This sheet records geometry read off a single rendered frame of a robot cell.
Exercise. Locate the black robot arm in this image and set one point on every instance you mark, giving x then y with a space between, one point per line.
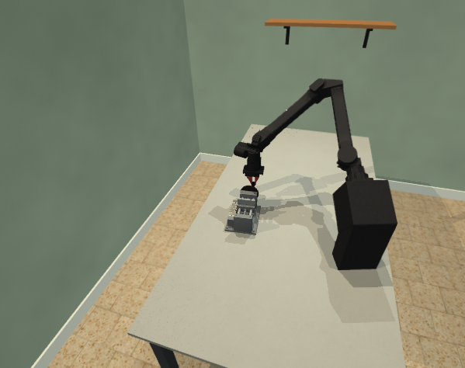
322 88

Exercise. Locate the grey bench vise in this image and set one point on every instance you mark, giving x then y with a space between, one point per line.
244 212

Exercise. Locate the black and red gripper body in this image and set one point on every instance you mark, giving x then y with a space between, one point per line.
253 169

